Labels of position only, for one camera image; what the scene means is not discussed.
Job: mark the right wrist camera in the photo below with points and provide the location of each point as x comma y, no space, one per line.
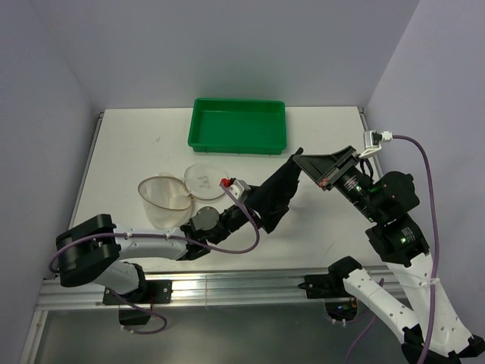
373,142

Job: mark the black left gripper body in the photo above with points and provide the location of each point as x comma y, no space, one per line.
233,219

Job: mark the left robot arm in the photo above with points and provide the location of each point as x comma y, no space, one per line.
102,252

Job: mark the black bra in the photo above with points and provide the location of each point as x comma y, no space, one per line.
271,200

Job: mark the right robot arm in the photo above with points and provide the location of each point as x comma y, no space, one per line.
428,330

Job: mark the green plastic tray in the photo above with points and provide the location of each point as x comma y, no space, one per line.
239,126

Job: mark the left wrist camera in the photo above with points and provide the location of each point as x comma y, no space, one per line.
236,188

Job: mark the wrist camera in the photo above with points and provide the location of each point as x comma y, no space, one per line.
236,188
373,142

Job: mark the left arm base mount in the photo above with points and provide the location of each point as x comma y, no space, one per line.
137,308

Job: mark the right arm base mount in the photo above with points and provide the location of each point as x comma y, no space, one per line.
340,306

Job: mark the aluminium frame rail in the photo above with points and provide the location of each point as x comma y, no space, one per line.
223,288

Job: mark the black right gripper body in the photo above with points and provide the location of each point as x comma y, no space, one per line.
352,183

